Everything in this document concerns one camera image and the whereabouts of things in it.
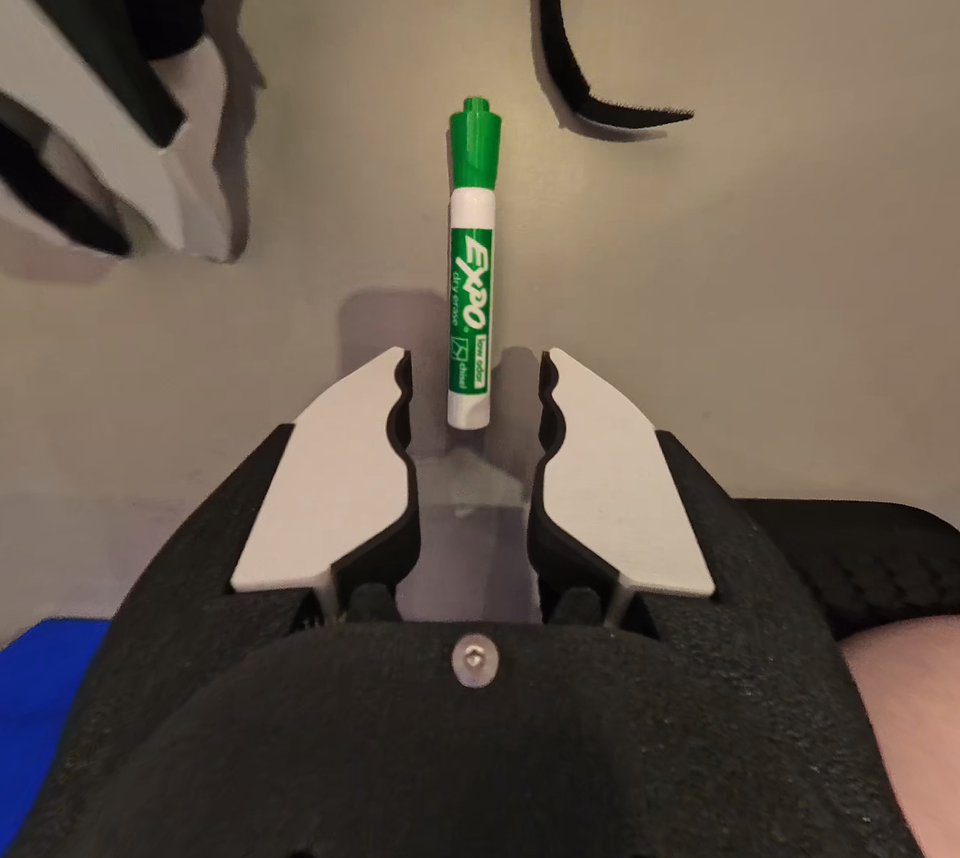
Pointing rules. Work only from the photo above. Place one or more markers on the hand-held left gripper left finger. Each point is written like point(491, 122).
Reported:
point(330, 483)

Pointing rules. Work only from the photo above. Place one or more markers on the person's left forearm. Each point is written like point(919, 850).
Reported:
point(915, 723)

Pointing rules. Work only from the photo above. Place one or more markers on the green dry-erase marker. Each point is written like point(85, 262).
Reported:
point(471, 288)

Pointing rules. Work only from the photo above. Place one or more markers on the blue plastic bin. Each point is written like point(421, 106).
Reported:
point(41, 723)

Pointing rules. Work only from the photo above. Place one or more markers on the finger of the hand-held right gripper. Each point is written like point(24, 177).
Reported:
point(202, 160)
point(112, 130)

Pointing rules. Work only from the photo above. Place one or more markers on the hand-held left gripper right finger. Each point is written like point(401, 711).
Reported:
point(615, 490)

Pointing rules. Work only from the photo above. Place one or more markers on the black mesh armrest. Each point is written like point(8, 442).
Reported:
point(862, 558)

